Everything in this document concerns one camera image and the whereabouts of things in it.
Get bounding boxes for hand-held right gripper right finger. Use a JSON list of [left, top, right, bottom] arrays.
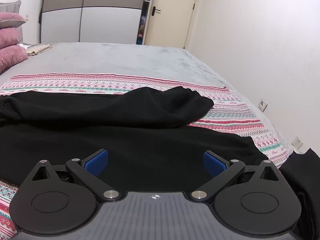
[[189, 151, 281, 202]]

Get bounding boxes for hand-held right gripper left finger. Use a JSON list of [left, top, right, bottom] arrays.
[[30, 149, 122, 203]]

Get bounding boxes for black pants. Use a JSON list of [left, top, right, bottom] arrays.
[[0, 86, 269, 197]]

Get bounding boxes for red green patterned blanket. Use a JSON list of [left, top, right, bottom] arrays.
[[0, 73, 294, 240]]

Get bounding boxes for person's dark clothing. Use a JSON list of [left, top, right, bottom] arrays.
[[279, 148, 320, 240]]

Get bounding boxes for grey bed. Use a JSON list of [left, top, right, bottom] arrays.
[[0, 42, 300, 155]]

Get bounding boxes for beige folded cloth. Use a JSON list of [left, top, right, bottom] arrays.
[[25, 44, 53, 55]]

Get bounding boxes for white grey wardrobe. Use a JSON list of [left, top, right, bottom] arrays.
[[37, 0, 150, 44]]

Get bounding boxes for cream door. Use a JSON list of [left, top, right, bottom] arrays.
[[144, 0, 203, 49]]

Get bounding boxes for pink pillow with grey edge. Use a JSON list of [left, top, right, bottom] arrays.
[[0, 12, 27, 28]]

